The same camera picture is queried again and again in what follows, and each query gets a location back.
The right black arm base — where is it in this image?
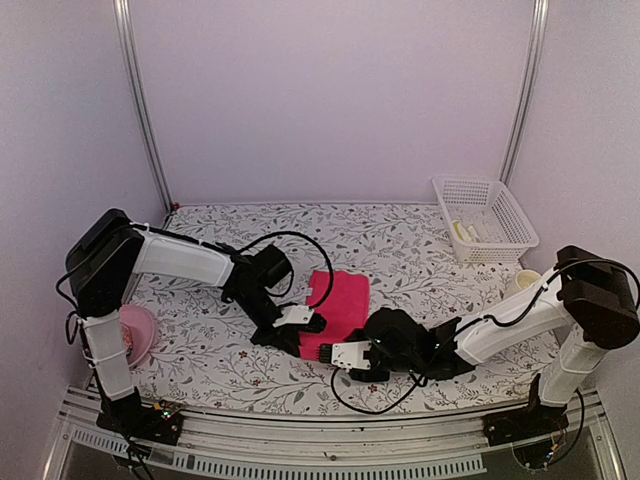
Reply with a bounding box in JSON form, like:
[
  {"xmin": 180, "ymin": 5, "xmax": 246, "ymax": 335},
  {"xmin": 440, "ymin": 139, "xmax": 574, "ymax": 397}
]
[{"xmin": 482, "ymin": 395, "xmax": 569, "ymax": 446}]

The floral patterned table mat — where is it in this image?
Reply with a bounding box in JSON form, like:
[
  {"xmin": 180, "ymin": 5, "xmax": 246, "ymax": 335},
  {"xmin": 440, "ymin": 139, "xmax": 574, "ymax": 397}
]
[{"xmin": 132, "ymin": 204, "xmax": 559, "ymax": 416}]

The white plastic mesh basket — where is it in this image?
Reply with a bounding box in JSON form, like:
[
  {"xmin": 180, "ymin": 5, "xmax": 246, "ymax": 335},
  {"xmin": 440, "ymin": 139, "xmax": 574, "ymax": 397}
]
[{"xmin": 432, "ymin": 176, "xmax": 539, "ymax": 263}]

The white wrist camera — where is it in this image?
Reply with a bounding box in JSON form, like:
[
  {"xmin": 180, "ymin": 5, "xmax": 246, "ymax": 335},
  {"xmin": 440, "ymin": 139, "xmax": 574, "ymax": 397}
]
[
  {"xmin": 318, "ymin": 341, "xmax": 372, "ymax": 371},
  {"xmin": 273, "ymin": 305, "xmax": 327, "ymax": 334}
]

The pink plastic bowl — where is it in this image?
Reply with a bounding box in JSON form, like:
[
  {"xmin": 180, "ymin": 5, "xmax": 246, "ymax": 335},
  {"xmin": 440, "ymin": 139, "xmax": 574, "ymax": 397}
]
[{"xmin": 119, "ymin": 305, "xmax": 156, "ymax": 370}]

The right aluminium frame post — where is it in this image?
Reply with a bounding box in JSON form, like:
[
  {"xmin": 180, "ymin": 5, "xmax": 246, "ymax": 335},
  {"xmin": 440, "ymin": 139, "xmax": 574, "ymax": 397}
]
[{"xmin": 499, "ymin": 0, "xmax": 549, "ymax": 185}]

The cream ceramic mug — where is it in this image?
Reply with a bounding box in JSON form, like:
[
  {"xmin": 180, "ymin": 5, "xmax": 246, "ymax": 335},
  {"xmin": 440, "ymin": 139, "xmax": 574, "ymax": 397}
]
[{"xmin": 505, "ymin": 269, "xmax": 541, "ymax": 298}]

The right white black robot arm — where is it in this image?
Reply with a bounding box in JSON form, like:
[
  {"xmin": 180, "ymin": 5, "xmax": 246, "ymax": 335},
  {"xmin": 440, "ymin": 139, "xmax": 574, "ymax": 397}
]
[{"xmin": 331, "ymin": 245, "xmax": 639, "ymax": 436}]

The aluminium frame post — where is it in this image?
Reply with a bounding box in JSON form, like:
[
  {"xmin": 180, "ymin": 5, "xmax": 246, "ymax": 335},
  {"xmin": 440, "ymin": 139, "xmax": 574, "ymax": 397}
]
[
  {"xmin": 499, "ymin": 0, "xmax": 549, "ymax": 185},
  {"xmin": 113, "ymin": 0, "xmax": 174, "ymax": 213}
]

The right black camera cable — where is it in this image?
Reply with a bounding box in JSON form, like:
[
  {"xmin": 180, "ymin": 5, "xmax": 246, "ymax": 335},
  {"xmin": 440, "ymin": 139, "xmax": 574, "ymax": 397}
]
[{"xmin": 329, "ymin": 254, "xmax": 640, "ymax": 415}]

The left aluminium frame post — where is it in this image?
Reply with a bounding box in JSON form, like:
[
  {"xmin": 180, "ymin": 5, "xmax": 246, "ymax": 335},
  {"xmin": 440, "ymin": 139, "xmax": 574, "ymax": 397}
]
[{"xmin": 113, "ymin": 0, "xmax": 174, "ymax": 213}]

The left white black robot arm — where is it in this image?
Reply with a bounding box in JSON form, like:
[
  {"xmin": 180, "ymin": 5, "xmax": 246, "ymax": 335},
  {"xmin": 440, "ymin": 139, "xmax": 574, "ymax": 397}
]
[{"xmin": 64, "ymin": 209, "xmax": 313, "ymax": 434}]

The brown patterned cupcake liner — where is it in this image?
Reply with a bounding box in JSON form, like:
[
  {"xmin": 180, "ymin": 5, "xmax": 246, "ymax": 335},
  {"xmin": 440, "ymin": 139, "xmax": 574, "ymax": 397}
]
[{"xmin": 121, "ymin": 324, "xmax": 134, "ymax": 358}]

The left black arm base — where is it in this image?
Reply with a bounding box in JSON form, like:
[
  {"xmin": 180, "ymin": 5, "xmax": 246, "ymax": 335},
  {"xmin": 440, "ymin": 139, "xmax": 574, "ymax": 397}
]
[{"xmin": 96, "ymin": 388, "xmax": 184, "ymax": 446}]

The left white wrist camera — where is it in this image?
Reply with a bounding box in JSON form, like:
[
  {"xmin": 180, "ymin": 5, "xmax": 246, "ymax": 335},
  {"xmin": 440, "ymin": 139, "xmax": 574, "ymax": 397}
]
[{"xmin": 273, "ymin": 305, "xmax": 327, "ymax": 334}]

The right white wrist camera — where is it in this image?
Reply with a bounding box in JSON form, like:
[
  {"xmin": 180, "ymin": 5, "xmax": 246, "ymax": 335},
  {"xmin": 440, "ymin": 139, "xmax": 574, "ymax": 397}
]
[{"xmin": 318, "ymin": 341, "xmax": 372, "ymax": 371}]

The black camera cable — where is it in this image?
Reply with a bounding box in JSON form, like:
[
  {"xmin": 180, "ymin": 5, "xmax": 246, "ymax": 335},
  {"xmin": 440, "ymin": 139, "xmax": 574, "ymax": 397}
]
[
  {"xmin": 329, "ymin": 254, "xmax": 640, "ymax": 415},
  {"xmin": 234, "ymin": 230, "xmax": 335, "ymax": 309}
]

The pink red towel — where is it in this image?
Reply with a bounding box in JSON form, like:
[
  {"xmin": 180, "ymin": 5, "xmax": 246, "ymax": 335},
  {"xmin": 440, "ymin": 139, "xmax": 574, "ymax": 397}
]
[{"xmin": 299, "ymin": 271, "xmax": 370, "ymax": 361}]

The green white patterned towel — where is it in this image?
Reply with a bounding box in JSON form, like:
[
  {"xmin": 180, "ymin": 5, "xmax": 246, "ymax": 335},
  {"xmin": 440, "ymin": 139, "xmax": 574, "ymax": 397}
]
[{"xmin": 452, "ymin": 221, "xmax": 481, "ymax": 243}]

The left black camera cable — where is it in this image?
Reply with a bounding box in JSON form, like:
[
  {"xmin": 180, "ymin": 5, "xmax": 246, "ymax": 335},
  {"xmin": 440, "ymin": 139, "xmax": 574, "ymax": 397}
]
[{"xmin": 234, "ymin": 230, "xmax": 335, "ymax": 309}]

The aluminium front rail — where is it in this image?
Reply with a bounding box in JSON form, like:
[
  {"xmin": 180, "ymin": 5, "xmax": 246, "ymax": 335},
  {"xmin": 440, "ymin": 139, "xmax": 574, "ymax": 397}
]
[{"xmin": 43, "ymin": 387, "xmax": 626, "ymax": 479}]

